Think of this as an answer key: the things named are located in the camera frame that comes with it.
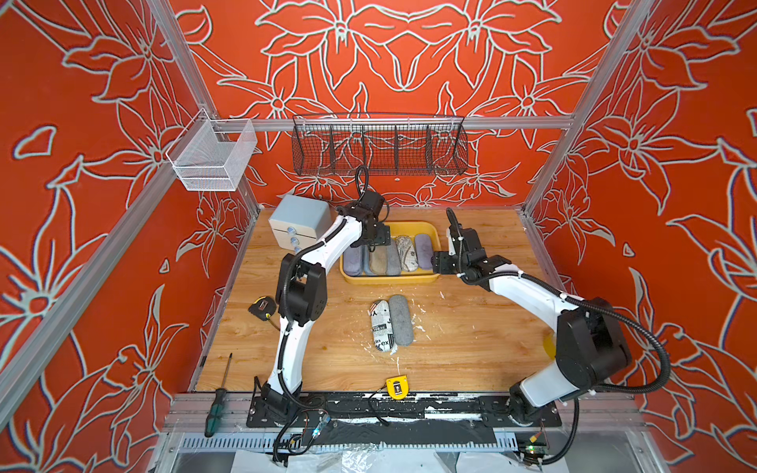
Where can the newspaper print glasses case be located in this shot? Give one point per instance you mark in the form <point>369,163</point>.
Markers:
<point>381,323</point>

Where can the yellow tape roll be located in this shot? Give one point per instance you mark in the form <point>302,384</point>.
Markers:
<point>550,346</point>

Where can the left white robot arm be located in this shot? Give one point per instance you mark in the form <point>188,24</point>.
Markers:
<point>301,295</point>

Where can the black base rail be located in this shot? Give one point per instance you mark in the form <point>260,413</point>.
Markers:
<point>489,408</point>

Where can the green handled screwdriver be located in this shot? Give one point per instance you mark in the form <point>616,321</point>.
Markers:
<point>215,413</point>

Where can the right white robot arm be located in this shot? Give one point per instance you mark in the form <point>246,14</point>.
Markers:
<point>590,344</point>

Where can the dark grey glasses case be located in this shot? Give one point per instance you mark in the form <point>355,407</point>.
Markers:
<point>401,317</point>

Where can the grey cable duct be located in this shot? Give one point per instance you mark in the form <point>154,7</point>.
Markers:
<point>257,442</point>

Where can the grey mini drawer box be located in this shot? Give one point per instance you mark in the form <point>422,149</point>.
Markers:
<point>298,222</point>

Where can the purple fabric glasses case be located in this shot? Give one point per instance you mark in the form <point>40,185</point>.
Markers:
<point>353,262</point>

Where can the black wire wall basket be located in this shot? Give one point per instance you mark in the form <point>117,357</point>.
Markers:
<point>384,143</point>

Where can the map print glasses case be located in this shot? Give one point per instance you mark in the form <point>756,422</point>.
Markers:
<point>407,253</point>

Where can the yellow tape measure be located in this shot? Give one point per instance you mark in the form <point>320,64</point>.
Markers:
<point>397,387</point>
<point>263,308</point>

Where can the grey fabric glasses case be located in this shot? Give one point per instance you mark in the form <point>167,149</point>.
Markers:
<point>393,263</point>

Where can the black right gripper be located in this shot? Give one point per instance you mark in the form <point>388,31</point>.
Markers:
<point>456,237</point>

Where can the lilac fabric glasses case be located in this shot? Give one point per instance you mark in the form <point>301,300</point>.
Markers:
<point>424,251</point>

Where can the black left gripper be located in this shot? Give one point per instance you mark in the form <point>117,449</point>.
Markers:
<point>382,236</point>

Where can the white mesh wall basket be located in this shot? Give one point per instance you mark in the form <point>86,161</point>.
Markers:
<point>213,154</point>

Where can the yellow plastic storage tray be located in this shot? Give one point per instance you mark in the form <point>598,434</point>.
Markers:
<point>398,228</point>

